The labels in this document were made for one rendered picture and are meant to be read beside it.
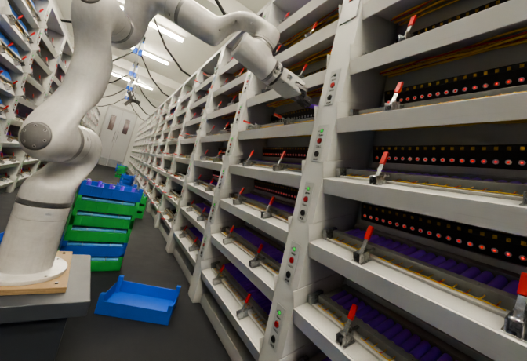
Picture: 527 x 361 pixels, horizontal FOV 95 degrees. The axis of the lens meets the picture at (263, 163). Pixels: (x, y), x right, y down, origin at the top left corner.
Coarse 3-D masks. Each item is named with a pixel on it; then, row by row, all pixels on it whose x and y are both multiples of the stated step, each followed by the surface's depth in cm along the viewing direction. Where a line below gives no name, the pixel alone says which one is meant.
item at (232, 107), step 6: (234, 96) 161; (240, 96) 144; (234, 102) 193; (210, 108) 196; (216, 108) 182; (222, 108) 166; (228, 108) 157; (234, 108) 149; (210, 114) 187; (216, 114) 176; (222, 114) 167; (228, 114) 188; (234, 114) 177
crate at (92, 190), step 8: (80, 184) 129; (96, 184) 146; (104, 184) 148; (136, 184) 159; (80, 192) 125; (88, 192) 127; (96, 192) 130; (104, 192) 132; (112, 192) 134; (120, 192) 136; (128, 192) 139; (136, 192) 153; (128, 200) 139; (136, 200) 142
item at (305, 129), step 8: (240, 128) 134; (248, 128) 135; (264, 128) 110; (272, 128) 104; (280, 128) 100; (288, 128) 95; (296, 128) 91; (304, 128) 87; (312, 128) 83; (240, 136) 132; (248, 136) 124; (256, 136) 116; (264, 136) 110; (272, 136) 105; (280, 136) 100; (288, 136) 95; (296, 136) 115; (304, 136) 110
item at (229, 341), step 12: (180, 252) 180; (180, 264) 166; (204, 300) 124; (216, 312) 113; (216, 324) 108; (228, 324) 106; (228, 336) 98; (228, 348) 96; (240, 348) 93; (240, 360) 88; (252, 360) 88
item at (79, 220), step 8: (72, 208) 135; (72, 216) 124; (80, 216) 126; (88, 216) 128; (72, 224) 124; (80, 224) 126; (88, 224) 128; (96, 224) 131; (104, 224) 133; (112, 224) 135; (120, 224) 138; (128, 224) 140
